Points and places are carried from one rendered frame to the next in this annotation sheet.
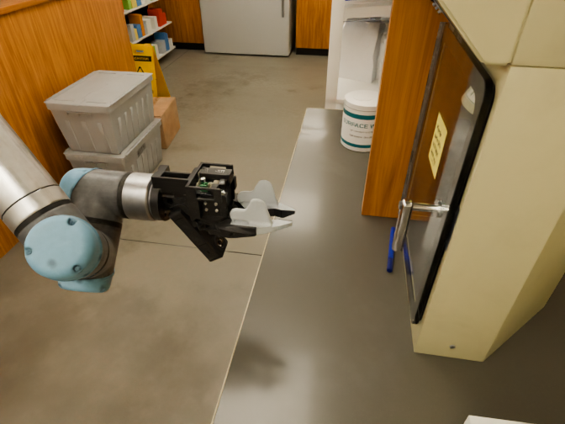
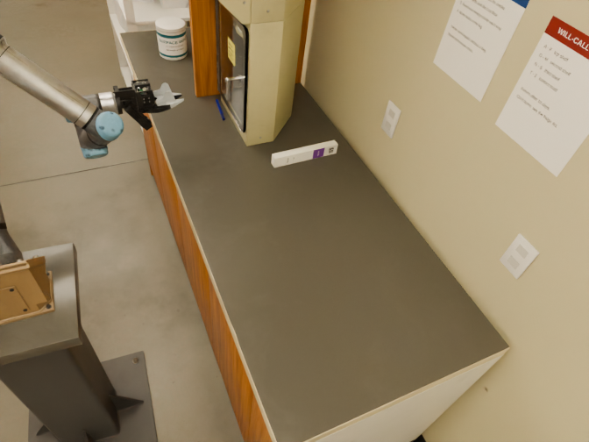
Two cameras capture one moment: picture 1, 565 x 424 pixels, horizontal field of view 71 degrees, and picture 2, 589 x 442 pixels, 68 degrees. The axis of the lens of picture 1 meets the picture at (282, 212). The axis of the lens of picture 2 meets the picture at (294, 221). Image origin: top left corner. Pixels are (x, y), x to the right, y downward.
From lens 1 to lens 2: 102 cm
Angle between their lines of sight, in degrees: 31
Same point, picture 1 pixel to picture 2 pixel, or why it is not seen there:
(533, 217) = (272, 73)
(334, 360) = (216, 159)
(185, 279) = (47, 204)
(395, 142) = (206, 52)
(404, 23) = not seen: outside the picture
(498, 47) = (245, 18)
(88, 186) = not seen: hidden behind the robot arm
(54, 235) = (109, 119)
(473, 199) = (251, 70)
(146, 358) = not seen: hidden behind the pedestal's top
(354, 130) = (169, 46)
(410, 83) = (206, 19)
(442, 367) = (259, 147)
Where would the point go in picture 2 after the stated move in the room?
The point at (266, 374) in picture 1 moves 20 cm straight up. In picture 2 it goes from (191, 172) to (187, 125)
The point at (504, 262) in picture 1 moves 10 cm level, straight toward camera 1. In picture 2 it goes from (267, 93) to (265, 109)
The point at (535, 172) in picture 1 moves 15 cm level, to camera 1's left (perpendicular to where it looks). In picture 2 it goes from (267, 56) to (226, 66)
